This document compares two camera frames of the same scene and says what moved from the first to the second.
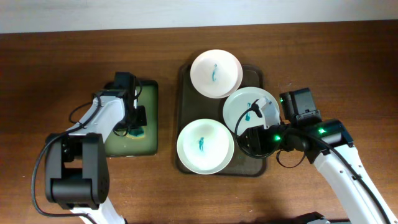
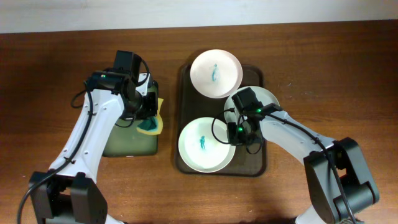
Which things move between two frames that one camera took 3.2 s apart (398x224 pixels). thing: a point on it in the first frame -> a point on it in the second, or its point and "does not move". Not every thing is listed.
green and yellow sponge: (137, 134) -> (154, 126)
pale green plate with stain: (239, 100) does not move
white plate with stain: (205, 146) does not move
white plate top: (216, 74) does not move
